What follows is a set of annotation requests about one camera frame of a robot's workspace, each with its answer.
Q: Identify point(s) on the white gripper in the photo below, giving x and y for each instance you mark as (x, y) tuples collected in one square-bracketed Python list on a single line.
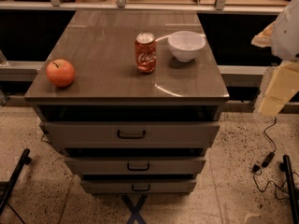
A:
[(287, 34)]

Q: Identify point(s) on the red coke can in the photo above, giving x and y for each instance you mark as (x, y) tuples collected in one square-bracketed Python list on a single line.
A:
[(145, 53)]

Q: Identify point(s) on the white bowl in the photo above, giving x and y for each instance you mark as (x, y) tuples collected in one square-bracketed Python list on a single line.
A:
[(185, 45)]

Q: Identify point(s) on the black right floor bar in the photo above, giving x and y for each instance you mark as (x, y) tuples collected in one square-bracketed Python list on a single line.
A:
[(286, 167)]

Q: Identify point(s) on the black floor bar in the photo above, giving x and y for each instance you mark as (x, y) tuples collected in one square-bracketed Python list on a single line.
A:
[(6, 187), (286, 167)]

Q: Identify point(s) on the grey drawer cabinet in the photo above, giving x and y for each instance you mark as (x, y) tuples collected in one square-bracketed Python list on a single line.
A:
[(108, 87)]

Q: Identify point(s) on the bottom grey drawer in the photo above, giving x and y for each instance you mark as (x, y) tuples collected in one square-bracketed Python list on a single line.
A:
[(139, 186)]

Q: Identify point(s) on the grey drawer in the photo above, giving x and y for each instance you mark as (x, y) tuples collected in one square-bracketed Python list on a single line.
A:
[(136, 165), (139, 186), (130, 134)]

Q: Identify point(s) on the blue tape cross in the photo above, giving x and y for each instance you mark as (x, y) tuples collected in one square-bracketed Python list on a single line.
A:
[(135, 209)]

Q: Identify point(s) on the red apple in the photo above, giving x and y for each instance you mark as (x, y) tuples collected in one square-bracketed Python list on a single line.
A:
[(60, 72)]

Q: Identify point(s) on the middle grey drawer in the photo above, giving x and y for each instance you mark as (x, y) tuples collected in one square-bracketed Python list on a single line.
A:
[(136, 165)]

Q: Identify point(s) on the top grey drawer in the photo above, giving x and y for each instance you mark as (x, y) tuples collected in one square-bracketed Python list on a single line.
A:
[(130, 134)]

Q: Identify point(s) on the black left floor bar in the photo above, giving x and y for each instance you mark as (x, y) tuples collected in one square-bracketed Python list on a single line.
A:
[(6, 187)]

